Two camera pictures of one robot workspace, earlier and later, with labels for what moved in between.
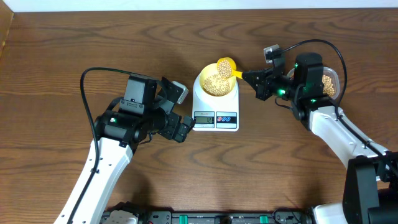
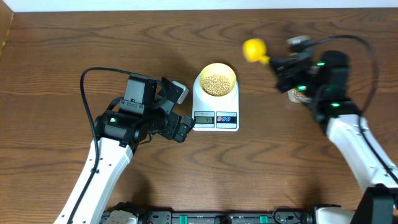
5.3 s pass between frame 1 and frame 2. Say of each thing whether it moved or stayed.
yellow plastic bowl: stayed
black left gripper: stayed
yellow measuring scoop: moved
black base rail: stayed
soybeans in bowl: stayed
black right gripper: moved
